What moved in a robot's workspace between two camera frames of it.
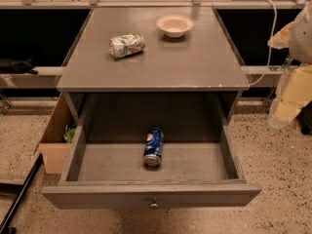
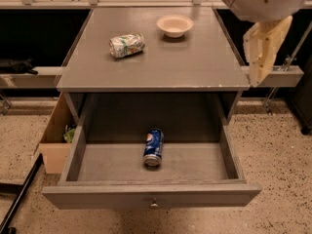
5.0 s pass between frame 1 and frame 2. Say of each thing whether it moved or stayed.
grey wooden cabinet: stayed
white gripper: moved
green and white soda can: stayed
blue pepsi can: stayed
